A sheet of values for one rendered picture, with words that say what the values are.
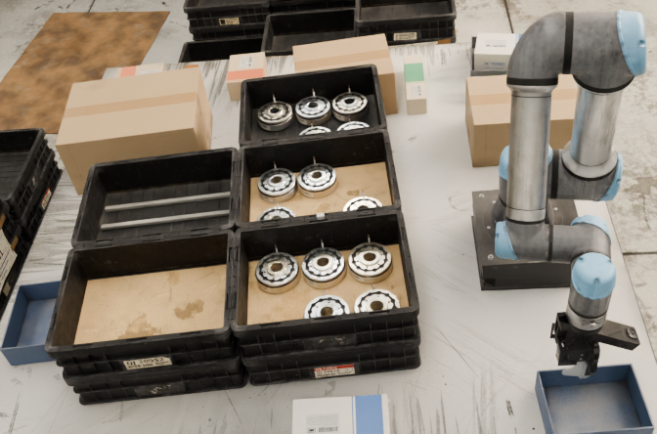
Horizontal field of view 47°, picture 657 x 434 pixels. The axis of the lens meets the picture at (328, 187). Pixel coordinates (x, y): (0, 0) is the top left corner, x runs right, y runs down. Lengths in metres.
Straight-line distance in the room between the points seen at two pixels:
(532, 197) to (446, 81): 1.10
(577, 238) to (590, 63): 0.34
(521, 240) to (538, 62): 0.35
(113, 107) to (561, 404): 1.48
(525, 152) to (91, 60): 3.21
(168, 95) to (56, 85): 1.97
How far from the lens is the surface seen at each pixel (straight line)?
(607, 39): 1.46
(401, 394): 1.77
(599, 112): 1.60
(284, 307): 1.77
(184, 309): 1.83
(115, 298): 1.91
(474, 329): 1.87
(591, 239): 1.55
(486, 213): 1.97
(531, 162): 1.51
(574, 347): 1.63
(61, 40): 4.64
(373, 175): 2.04
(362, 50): 2.45
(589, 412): 1.78
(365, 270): 1.78
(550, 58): 1.46
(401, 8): 3.36
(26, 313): 2.16
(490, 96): 2.23
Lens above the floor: 2.22
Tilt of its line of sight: 44 degrees down
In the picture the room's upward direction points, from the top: 9 degrees counter-clockwise
